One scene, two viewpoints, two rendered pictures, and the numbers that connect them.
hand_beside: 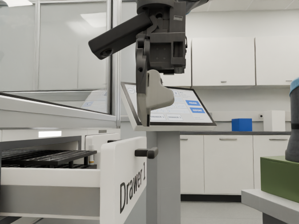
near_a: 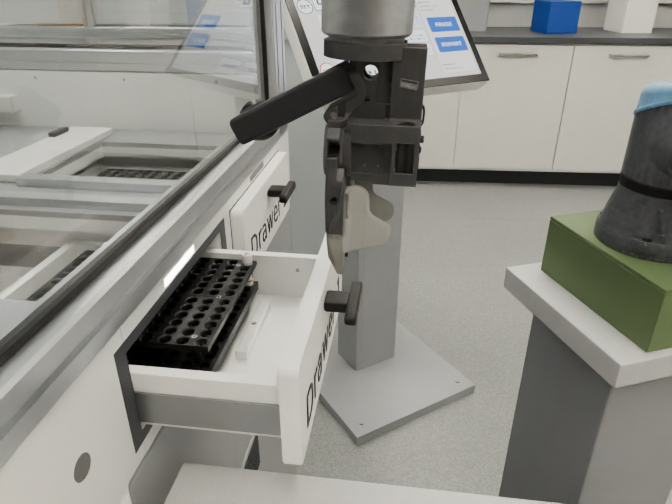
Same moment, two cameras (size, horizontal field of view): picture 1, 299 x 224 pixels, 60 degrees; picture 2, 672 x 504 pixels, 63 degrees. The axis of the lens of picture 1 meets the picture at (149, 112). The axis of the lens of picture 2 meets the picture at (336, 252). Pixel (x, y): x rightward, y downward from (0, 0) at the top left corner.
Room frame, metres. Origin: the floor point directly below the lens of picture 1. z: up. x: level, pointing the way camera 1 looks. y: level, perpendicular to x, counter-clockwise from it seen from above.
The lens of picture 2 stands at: (-0.04, 0.01, 1.21)
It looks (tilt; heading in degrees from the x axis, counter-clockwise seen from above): 27 degrees down; 1
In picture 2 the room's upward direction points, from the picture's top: straight up
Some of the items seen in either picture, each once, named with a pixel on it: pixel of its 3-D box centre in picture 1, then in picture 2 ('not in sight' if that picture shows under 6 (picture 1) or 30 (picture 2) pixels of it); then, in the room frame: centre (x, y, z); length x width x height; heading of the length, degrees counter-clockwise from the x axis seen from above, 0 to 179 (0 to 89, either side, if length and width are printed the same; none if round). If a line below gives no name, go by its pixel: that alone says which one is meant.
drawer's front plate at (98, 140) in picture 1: (105, 152); (264, 209); (0.78, 0.13, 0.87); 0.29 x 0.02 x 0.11; 173
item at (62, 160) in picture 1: (76, 156); (227, 299); (0.46, 0.13, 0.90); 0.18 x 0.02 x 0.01; 173
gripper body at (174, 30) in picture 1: (160, 39); (371, 113); (0.44, -0.02, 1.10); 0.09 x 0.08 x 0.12; 83
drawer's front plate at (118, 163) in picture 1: (130, 171); (317, 325); (0.45, 0.03, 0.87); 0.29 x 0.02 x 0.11; 173
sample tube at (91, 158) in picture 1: (91, 156); (248, 270); (0.54, 0.12, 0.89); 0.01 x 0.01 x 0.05
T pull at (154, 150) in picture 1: (146, 152); (342, 301); (0.45, 0.01, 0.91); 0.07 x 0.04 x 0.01; 173
